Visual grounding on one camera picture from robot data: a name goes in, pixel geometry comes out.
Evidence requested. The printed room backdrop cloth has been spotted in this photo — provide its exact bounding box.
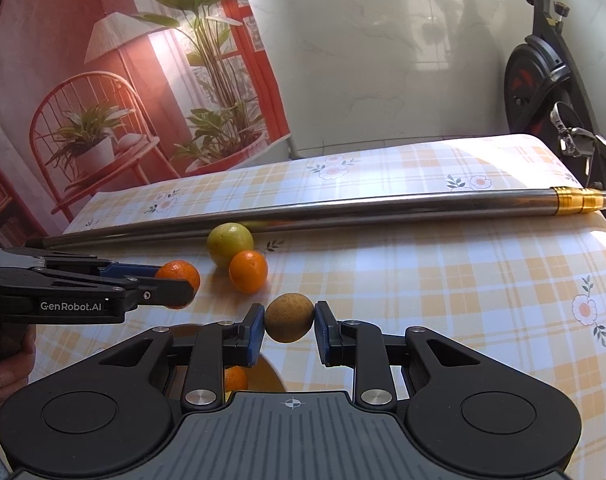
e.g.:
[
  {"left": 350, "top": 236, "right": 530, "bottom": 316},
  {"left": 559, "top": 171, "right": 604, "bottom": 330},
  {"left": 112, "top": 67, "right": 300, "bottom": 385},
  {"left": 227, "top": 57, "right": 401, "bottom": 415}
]
[{"left": 0, "top": 0, "right": 290, "bottom": 247}]

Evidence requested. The brown kiwi fruit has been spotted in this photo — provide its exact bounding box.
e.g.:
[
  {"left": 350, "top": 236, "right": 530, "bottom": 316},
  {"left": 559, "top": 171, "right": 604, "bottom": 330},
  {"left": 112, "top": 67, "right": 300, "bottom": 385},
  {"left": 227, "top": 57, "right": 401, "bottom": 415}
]
[{"left": 265, "top": 292, "right": 314, "bottom": 344}]

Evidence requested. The green-yellow orange back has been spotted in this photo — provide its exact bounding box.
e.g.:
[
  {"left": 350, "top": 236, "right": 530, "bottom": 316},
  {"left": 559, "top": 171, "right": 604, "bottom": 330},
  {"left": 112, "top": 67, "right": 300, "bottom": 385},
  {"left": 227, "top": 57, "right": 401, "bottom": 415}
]
[{"left": 207, "top": 222, "right": 254, "bottom": 268}]

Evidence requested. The black exercise bike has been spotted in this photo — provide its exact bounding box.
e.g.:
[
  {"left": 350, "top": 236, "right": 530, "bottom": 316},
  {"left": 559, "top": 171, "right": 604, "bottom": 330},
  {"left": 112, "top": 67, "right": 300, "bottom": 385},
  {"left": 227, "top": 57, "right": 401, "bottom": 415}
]
[{"left": 504, "top": 0, "right": 606, "bottom": 191}]

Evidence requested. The steel pole with gold end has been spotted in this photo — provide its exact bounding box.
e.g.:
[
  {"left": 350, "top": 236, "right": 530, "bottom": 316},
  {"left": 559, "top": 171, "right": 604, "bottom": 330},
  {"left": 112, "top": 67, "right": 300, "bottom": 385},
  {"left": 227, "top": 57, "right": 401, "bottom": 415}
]
[{"left": 28, "top": 186, "right": 606, "bottom": 250}]

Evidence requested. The small orange tangerine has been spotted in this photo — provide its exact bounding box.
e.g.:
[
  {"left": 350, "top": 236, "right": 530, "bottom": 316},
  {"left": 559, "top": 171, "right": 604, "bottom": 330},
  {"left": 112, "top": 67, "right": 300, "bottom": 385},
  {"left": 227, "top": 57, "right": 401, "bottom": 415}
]
[
  {"left": 224, "top": 366, "right": 249, "bottom": 392},
  {"left": 228, "top": 250, "right": 268, "bottom": 295},
  {"left": 154, "top": 260, "right": 201, "bottom": 309}
]

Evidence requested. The plaid floral tablecloth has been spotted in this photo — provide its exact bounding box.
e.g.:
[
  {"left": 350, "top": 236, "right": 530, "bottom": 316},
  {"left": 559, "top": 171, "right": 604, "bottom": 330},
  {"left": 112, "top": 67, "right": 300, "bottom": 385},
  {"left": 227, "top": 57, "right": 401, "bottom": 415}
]
[{"left": 32, "top": 132, "right": 606, "bottom": 480}]

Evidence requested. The person's left hand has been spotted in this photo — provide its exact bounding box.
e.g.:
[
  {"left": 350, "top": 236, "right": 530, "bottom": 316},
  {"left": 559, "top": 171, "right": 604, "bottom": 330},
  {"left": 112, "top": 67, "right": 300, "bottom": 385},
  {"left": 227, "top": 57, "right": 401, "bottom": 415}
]
[{"left": 0, "top": 325, "right": 36, "bottom": 406}]

